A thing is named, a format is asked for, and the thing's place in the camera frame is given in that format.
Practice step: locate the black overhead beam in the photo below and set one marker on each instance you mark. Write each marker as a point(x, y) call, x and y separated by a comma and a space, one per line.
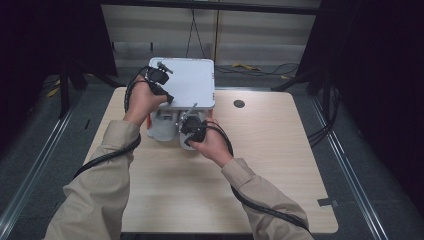
point(216, 6)

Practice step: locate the black stand leg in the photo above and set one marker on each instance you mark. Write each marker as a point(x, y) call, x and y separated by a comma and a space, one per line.
point(64, 90)

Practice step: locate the yellow strip on floor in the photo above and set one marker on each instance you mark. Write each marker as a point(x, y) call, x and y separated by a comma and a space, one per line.
point(246, 67)

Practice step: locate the dark curtain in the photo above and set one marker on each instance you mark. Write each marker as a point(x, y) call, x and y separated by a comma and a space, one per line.
point(40, 40)
point(383, 66)

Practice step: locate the white shoe rack orange posts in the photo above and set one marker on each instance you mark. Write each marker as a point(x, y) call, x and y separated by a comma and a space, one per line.
point(193, 83)

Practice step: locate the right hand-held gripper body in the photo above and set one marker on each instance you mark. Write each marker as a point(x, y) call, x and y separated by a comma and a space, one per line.
point(195, 128)

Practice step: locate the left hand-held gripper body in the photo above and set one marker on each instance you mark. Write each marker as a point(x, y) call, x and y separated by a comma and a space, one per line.
point(157, 76)

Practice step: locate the person's right hand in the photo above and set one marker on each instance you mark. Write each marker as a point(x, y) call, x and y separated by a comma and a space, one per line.
point(215, 146)

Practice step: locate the person's left hand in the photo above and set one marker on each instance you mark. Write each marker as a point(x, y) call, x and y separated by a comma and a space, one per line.
point(141, 100)

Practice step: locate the yellow floor marker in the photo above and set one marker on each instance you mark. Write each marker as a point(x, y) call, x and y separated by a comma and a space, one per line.
point(52, 92)

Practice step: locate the round dark table grommet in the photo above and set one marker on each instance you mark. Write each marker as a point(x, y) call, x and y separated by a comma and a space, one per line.
point(239, 103)

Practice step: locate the metal floor rail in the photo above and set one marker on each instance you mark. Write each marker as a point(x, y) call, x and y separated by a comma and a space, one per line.
point(36, 160)
point(346, 166)

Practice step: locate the grey tape strip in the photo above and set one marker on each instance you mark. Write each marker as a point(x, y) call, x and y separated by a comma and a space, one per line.
point(325, 201)

